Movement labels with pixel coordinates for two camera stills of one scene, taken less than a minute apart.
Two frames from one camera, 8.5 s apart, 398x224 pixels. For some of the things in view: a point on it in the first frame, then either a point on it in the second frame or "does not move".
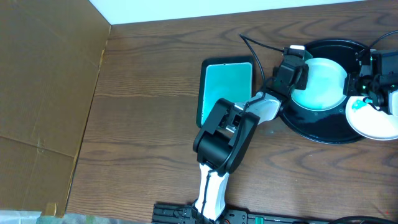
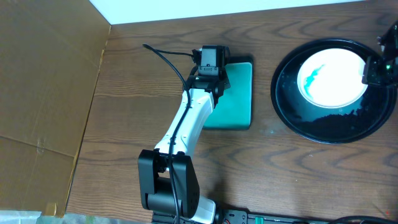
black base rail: x=186 y=213 does not move
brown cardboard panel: x=51 y=53 does not move
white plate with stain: x=370 y=122 to x=332 y=78
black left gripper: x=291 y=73 to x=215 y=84
